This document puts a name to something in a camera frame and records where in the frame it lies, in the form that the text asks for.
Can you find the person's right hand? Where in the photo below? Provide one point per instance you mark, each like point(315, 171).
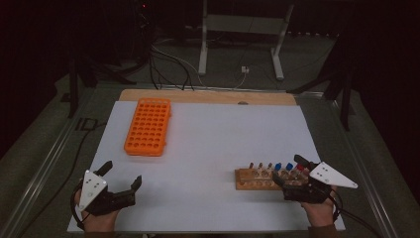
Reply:
point(320, 213)

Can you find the orange plastic tube rack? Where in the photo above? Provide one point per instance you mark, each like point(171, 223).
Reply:
point(148, 129)

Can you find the white metal stand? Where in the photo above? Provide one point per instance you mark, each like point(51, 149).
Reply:
point(244, 23)

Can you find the white plug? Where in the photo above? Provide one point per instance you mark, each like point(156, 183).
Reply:
point(244, 69)

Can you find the red-capped test tube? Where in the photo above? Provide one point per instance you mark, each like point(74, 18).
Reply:
point(299, 168)

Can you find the white table sheet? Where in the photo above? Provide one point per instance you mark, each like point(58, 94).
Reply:
point(214, 148)

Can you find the dark equipment with red light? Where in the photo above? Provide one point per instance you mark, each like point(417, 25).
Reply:
point(143, 20)

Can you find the aluminium frame rail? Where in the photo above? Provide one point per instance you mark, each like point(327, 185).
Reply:
point(51, 158)
point(360, 167)

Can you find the wooden tube rack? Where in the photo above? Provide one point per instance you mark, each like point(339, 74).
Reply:
point(244, 181)

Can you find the power strip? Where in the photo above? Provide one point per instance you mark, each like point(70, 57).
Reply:
point(313, 33)

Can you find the black tripod stand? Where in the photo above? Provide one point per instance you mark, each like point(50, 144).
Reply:
point(346, 105)
point(73, 92)

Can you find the blue-capped test tube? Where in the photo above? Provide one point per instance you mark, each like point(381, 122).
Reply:
point(278, 166)
point(289, 166)

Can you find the person's left hand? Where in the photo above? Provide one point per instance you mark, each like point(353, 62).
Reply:
point(99, 223)

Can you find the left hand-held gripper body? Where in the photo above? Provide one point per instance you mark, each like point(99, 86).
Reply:
point(94, 193)

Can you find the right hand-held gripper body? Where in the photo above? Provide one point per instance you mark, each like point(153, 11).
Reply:
point(313, 191)

